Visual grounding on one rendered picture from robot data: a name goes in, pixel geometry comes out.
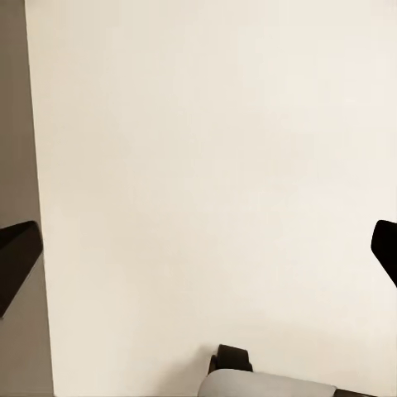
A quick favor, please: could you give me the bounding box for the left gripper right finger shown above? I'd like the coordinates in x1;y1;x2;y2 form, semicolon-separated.
371;220;397;286

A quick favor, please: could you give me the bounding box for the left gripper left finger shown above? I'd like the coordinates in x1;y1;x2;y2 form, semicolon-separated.
0;220;43;319

